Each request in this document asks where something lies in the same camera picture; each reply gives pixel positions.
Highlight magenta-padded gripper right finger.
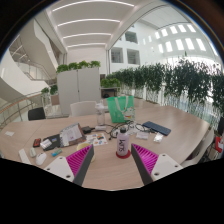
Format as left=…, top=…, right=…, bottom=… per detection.
left=130, top=143, right=184, bottom=186

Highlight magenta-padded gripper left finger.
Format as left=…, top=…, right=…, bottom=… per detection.
left=43, top=144, right=95, bottom=187

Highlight lilac drink bottle black cap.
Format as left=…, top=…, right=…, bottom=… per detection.
left=115, top=126, right=132, bottom=157

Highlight clear plastic water bottle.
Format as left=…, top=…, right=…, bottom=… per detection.
left=95, top=99, right=107, bottom=127

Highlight small blue item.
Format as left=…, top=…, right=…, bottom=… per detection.
left=50, top=148, right=63, bottom=158

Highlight large white computer mouse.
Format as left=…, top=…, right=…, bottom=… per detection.
left=34, top=152, right=48, bottom=167

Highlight white card box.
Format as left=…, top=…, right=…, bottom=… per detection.
left=39, top=138, right=53, bottom=150

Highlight long white plastic packet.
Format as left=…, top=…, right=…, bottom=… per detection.
left=153, top=131, right=165, bottom=144

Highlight small grey-white computer mouse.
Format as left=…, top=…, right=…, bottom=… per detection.
left=28, top=147, right=37, bottom=159

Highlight red and black small box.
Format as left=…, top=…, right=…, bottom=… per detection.
left=32, top=137, right=42, bottom=148

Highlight brown-edged printed booklet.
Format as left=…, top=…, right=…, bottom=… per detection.
left=59, top=122, right=87, bottom=148

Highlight white power strip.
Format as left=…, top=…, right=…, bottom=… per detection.
left=18, top=148, right=32, bottom=165

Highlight flat clear plastic packet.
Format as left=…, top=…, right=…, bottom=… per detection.
left=135, top=130, right=150, bottom=141

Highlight white chair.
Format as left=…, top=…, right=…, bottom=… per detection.
left=179, top=128, right=216, bottom=168
left=69, top=100, right=98, bottom=118

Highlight black charger block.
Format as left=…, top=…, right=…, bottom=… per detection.
left=81, top=125, right=96, bottom=135

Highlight colourful sticker sheet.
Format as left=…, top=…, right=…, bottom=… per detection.
left=85, top=132, right=109, bottom=148

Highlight black chair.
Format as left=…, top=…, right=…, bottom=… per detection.
left=27, top=106, right=47, bottom=122

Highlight white paper slip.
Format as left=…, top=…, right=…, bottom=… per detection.
left=3, top=130, right=16, bottom=138

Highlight green tote bag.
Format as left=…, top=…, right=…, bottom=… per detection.
left=106, top=95, right=135, bottom=124

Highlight brown planter with green plants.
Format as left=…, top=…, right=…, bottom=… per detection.
left=40, top=84, right=59, bottom=107

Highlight white cabinet with plants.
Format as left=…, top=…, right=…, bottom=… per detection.
left=55, top=60, right=102, bottom=116

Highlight row of tall green plants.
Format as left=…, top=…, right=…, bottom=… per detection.
left=106, top=58, right=224, bottom=118

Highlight dark planter with green plants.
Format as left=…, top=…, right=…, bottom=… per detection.
left=100, top=77, right=122, bottom=98

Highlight ceiling light strips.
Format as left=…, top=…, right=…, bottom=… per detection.
left=51, top=0, right=136, bottom=49

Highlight tangled black cables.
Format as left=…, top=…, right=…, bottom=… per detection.
left=106, top=120, right=151, bottom=139

